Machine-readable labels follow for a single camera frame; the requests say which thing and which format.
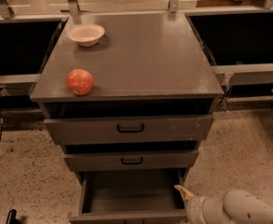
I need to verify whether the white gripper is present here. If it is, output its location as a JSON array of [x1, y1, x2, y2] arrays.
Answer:
[[174, 185, 225, 224]]

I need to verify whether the grey bottom drawer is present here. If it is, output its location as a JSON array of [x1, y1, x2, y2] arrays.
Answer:
[[68, 169, 186, 224]]

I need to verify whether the grey drawer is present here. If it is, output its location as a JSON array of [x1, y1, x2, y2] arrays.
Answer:
[[64, 150, 198, 172], [68, 169, 186, 224], [45, 115, 213, 145]]

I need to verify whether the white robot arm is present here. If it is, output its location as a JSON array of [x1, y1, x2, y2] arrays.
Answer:
[[174, 185, 273, 224]]

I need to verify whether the grey middle drawer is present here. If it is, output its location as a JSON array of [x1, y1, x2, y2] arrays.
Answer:
[[64, 150, 198, 172]]

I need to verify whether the grey top drawer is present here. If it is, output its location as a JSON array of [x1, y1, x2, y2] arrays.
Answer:
[[45, 115, 213, 145]]

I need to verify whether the grey drawer cabinet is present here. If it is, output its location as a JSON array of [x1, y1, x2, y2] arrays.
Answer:
[[29, 12, 225, 185]]

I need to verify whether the metal latch clamp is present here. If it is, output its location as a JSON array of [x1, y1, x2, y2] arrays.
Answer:
[[221, 73, 234, 112]]

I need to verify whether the red apple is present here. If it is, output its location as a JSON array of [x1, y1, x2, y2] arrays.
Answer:
[[67, 69, 93, 96]]

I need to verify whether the black object bottom left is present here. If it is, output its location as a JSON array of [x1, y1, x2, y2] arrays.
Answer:
[[6, 209, 18, 224]]

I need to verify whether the white bowl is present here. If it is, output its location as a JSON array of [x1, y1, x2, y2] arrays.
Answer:
[[68, 24, 105, 47]]

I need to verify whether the black middle drawer handle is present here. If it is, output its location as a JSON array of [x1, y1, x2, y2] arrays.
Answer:
[[121, 157, 143, 165]]

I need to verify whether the black drawer handle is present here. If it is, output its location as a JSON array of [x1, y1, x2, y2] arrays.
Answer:
[[121, 157, 143, 165], [116, 124, 144, 133]]

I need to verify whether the black top drawer handle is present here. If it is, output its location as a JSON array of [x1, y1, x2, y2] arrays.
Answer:
[[116, 124, 144, 133]]

